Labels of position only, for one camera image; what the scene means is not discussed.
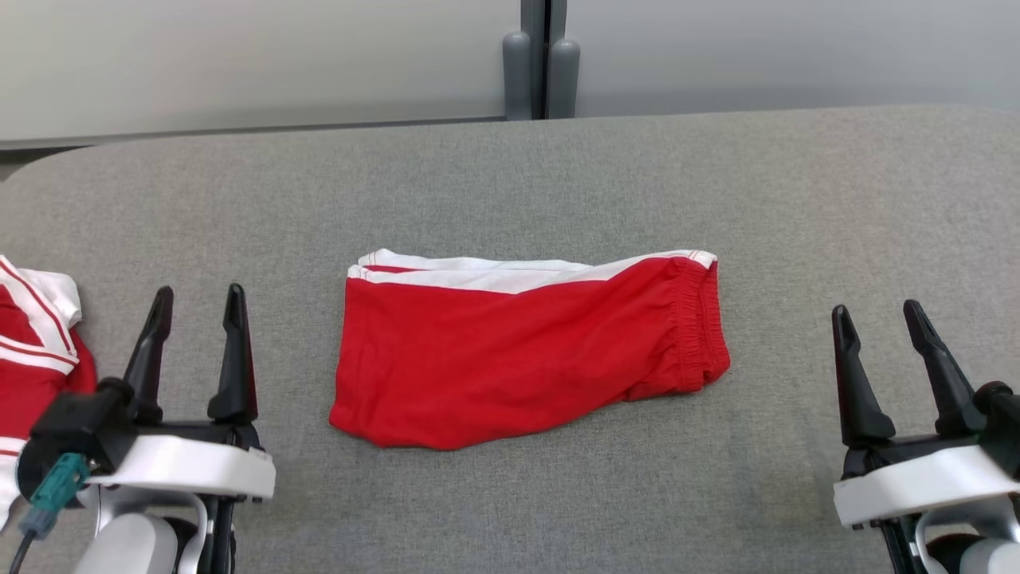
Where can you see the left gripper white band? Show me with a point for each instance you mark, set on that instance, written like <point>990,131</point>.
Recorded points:
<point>183,466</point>

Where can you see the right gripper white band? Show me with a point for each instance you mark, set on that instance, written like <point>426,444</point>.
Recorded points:
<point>916,486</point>

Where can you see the red jersey with white trim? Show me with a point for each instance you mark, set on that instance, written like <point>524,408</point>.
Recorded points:
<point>24,391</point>

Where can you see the red shorts with white stripe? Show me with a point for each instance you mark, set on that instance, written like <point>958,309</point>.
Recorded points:
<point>518,359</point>

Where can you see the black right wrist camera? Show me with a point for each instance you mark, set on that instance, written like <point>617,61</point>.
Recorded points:
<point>1002,414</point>

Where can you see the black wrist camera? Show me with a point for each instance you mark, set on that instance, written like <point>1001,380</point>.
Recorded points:
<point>1002,414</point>
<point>72,430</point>

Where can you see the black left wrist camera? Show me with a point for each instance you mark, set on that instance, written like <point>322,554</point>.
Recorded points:
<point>72,430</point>

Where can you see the grey partition base rail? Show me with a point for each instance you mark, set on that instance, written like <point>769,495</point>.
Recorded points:
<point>239,131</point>

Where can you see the grey rounded post foot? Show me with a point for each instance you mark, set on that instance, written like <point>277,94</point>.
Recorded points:
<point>516,80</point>
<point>563,80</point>

